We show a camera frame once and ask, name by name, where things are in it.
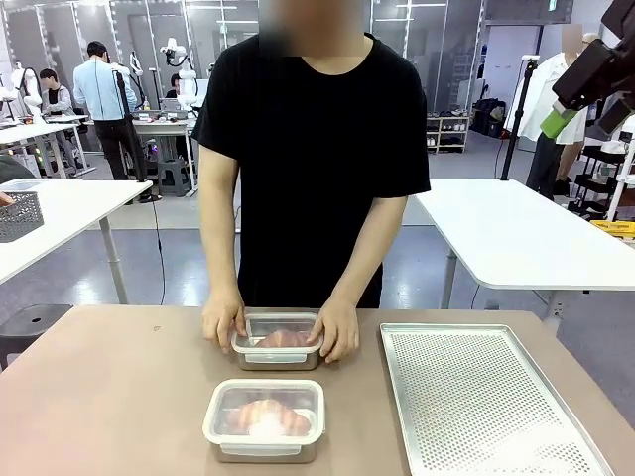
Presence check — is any white long desk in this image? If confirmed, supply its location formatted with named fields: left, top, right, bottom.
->
left=0, top=114, right=98, bottom=179

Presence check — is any black tripod with white top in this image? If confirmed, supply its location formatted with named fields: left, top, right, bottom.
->
left=498, top=56, right=541, bottom=181

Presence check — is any mannequin in white shirt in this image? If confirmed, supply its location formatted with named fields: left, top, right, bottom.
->
left=515, top=24, right=591, bottom=202

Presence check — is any black round stool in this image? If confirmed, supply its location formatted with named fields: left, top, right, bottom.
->
left=0, top=302, right=74, bottom=372

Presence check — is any bystander in dark top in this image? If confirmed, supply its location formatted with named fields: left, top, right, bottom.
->
left=0, top=155, right=35, bottom=207

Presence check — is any yellow flat crate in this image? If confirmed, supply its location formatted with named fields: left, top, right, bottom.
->
left=588, top=219, right=635, bottom=244

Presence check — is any black hanging cable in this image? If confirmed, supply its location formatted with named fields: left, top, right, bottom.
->
left=151, top=196, right=166, bottom=305

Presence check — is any black tripod with cable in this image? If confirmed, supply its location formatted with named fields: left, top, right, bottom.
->
left=110, top=68, right=164, bottom=203

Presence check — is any seated person in grey jacket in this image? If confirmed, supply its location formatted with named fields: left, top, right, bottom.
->
left=38, top=67, right=76, bottom=119

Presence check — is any person in black t-shirt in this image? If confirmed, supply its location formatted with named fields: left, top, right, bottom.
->
left=190, top=0, right=433, bottom=311

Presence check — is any man in light blue shirt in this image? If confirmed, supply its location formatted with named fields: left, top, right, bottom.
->
left=72, top=41, right=139, bottom=182

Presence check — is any white robot behind workbench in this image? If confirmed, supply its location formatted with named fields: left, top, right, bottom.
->
left=159, top=43, right=200, bottom=110

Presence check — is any person's right forearm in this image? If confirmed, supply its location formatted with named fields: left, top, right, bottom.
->
left=199, top=217, right=243, bottom=298

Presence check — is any grey plastic mesh basket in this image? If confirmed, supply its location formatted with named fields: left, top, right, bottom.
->
left=0, top=189, right=45, bottom=244

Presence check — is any black utility cart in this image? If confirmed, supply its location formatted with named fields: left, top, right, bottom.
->
left=568, top=141, right=635, bottom=222

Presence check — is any grey step stool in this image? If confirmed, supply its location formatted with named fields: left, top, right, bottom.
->
left=157, top=157, right=193, bottom=198

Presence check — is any large steel container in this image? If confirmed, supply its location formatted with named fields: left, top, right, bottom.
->
left=207, top=434, right=321, bottom=465

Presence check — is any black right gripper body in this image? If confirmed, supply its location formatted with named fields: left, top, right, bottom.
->
left=600, top=0, right=635, bottom=52

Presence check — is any white table with grey basket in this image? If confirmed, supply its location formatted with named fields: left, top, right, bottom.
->
left=0, top=178, right=154, bottom=304

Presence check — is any black bag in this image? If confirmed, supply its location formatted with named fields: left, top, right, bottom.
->
left=472, top=98, right=508, bottom=139

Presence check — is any small steel container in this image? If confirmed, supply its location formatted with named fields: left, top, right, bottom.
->
left=236, top=345, right=321, bottom=373

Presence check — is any person's right hand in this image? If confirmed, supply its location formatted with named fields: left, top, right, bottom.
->
left=201, top=286, right=248, bottom=355

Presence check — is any small clear plastic lid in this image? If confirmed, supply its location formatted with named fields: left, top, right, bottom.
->
left=229, top=311, right=324, bottom=359

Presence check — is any person's left hand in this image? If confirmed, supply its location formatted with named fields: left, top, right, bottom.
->
left=306, top=296, right=360, bottom=365

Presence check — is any white shoe rack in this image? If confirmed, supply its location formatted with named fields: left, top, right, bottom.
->
left=425, top=114, right=471, bottom=155

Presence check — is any perforated metal baking tray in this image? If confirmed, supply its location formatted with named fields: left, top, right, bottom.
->
left=379, top=322, right=616, bottom=476

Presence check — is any person's left forearm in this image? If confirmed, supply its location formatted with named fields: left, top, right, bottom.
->
left=322, top=230, right=401, bottom=309

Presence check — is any large clear plastic lid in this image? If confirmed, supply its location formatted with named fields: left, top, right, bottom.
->
left=200, top=378, right=326, bottom=456

